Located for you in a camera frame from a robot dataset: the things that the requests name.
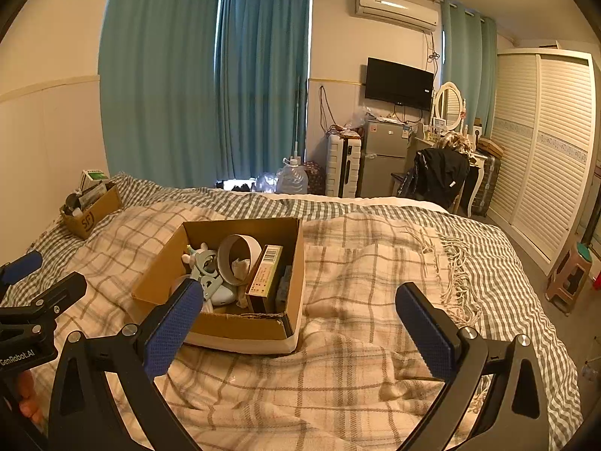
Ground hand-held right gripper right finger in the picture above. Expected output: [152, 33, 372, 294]
[395, 283, 550, 451]

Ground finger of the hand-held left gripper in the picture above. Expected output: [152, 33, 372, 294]
[0, 272, 89, 334]
[0, 250, 44, 287]

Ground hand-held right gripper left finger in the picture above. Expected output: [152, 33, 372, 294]
[47, 278, 205, 451]

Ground large cardboard box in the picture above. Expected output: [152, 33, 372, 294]
[131, 217, 307, 355]

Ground white toy figure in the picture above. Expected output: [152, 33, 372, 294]
[182, 243, 210, 266]

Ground beige tape roll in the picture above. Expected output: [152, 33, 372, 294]
[217, 234, 261, 286]

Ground dark ridged object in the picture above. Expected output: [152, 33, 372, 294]
[277, 265, 294, 308]

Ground person's left hand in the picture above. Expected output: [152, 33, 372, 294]
[12, 371, 45, 426]

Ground small brown cardboard box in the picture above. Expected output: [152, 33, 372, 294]
[60, 182, 124, 240]

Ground beige plaid blanket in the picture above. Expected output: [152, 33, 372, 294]
[28, 200, 498, 451]

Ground green white carton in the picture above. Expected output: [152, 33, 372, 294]
[79, 169, 110, 193]

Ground brown plastic stool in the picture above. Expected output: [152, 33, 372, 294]
[545, 241, 593, 315]

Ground black jacket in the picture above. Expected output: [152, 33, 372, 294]
[397, 148, 470, 207]

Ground dark hard suitcase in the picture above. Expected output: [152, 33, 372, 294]
[471, 150, 502, 218]

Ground clear plastic bag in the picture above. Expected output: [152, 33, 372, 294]
[254, 171, 280, 193]

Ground grey small fridge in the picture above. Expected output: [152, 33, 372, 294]
[359, 120, 411, 198]

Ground white ribbed suitcase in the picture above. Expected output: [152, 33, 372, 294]
[325, 133, 363, 198]

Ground patterned fluffy cloth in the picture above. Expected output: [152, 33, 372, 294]
[434, 132, 475, 156]

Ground large clear water bottle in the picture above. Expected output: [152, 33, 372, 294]
[275, 159, 309, 195]

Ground dark floral bag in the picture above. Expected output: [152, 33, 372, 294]
[303, 162, 326, 195]

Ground flat brown carton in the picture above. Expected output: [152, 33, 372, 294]
[476, 136, 505, 158]

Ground white louvred wardrobe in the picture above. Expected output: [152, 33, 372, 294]
[483, 47, 597, 275]

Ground wide teal curtain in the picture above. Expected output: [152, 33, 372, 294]
[100, 0, 221, 191]

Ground white oval mirror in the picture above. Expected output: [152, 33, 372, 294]
[432, 81, 463, 132]

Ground white pole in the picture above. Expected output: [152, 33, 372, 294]
[292, 75, 304, 160]

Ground narrow teal curtain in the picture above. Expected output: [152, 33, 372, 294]
[439, 0, 498, 146]

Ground teal window curtain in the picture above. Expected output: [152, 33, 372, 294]
[217, 0, 313, 193]

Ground white air conditioner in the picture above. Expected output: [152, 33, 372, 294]
[354, 0, 438, 33]

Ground hanging wall cables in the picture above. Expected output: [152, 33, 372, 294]
[319, 85, 339, 132]

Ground black wall television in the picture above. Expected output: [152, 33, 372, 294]
[365, 57, 435, 106]

